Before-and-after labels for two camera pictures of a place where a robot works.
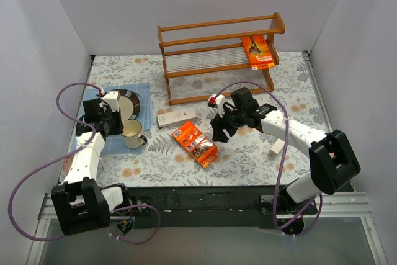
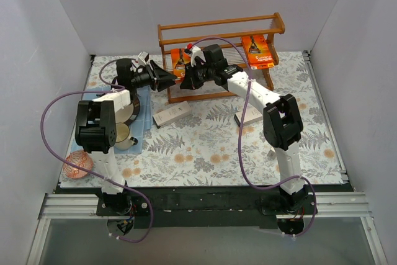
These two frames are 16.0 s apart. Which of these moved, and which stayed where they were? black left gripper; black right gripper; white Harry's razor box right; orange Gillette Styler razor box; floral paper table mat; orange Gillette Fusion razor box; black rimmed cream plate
Moved: black right gripper; orange Gillette Styler razor box; black left gripper
Stayed: orange Gillette Fusion razor box; black rimmed cream plate; floral paper table mat; white Harry's razor box right
